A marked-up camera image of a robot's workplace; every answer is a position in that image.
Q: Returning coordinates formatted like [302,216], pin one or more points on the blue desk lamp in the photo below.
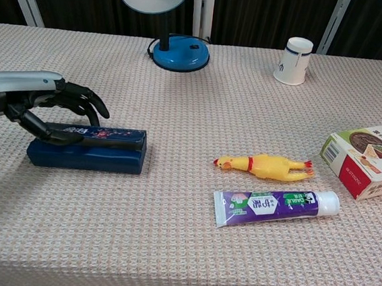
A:
[181,55]

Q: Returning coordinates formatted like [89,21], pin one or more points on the white paper cup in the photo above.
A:
[293,65]

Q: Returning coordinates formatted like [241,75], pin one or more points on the red green snack box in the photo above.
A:
[362,159]

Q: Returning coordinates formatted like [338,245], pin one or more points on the black pleated curtain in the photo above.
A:
[257,14]

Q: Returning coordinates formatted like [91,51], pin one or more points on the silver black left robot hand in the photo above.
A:
[13,85]

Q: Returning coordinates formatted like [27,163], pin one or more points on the blue glasses case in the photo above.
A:
[91,160]

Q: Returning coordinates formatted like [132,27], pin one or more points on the yellow rubber chicken toy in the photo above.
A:
[266,165]

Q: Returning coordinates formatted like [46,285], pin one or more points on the purple toothpaste tube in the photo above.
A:
[273,206]

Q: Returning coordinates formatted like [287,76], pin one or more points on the beige woven tablecloth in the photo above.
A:
[167,249]

